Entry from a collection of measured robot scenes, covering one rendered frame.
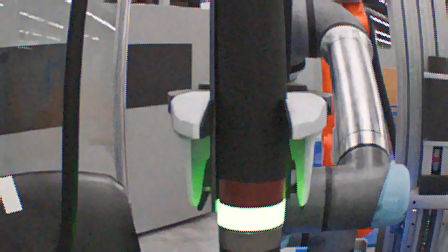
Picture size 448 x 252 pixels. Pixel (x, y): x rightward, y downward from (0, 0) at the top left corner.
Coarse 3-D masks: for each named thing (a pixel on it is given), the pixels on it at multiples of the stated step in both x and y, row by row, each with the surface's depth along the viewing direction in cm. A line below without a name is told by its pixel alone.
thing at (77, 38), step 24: (72, 0) 21; (72, 24) 21; (72, 48) 21; (72, 72) 21; (72, 96) 21; (72, 120) 21; (72, 144) 22; (72, 168) 22; (72, 192) 22; (72, 216) 22; (72, 240) 22
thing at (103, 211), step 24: (24, 192) 33; (48, 192) 34; (96, 192) 37; (120, 192) 38; (0, 216) 30; (24, 216) 31; (48, 216) 33; (96, 216) 35; (120, 216) 36; (0, 240) 29; (24, 240) 30; (48, 240) 31; (96, 240) 33; (120, 240) 34
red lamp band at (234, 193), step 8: (224, 184) 24; (232, 184) 24; (240, 184) 24; (248, 184) 24; (256, 184) 24; (264, 184) 24; (272, 184) 24; (280, 184) 24; (224, 192) 24; (232, 192) 24; (240, 192) 24; (248, 192) 24; (256, 192) 24; (264, 192) 24; (272, 192) 24; (280, 192) 24; (224, 200) 24; (232, 200) 24; (240, 200) 24; (248, 200) 24; (256, 200) 24; (264, 200) 24; (272, 200) 24; (280, 200) 24
